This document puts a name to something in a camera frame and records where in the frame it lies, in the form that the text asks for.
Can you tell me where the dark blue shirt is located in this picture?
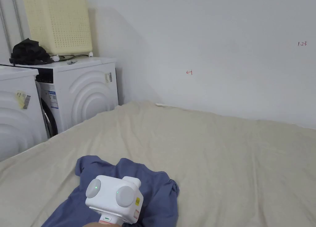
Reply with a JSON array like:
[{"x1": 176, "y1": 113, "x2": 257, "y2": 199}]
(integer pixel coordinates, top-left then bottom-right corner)
[{"x1": 40, "y1": 155, "x2": 180, "y2": 227}]

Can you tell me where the white washing machine with basket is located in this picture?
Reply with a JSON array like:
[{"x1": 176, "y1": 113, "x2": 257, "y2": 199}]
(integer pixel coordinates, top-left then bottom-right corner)
[{"x1": 9, "y1": 0, "x2": 119, "y2": 139}]

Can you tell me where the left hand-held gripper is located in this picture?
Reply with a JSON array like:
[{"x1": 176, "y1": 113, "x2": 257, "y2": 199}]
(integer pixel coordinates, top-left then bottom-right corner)
[{"x1": 85, "y1": 175, "x2": 144, "y2": 227}]

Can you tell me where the bed with beige sheet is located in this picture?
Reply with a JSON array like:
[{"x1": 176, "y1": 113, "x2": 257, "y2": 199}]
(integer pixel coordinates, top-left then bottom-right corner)
[{"x1": 0, "y1": 100, "x2": 316, "y2": 227}]

